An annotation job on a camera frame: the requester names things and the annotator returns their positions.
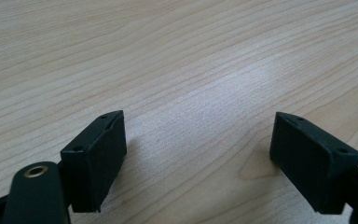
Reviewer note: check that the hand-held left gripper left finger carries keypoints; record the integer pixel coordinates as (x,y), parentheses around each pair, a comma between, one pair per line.
(94,161)

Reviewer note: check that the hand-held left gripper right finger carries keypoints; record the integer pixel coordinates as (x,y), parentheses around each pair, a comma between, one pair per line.
(310,165)

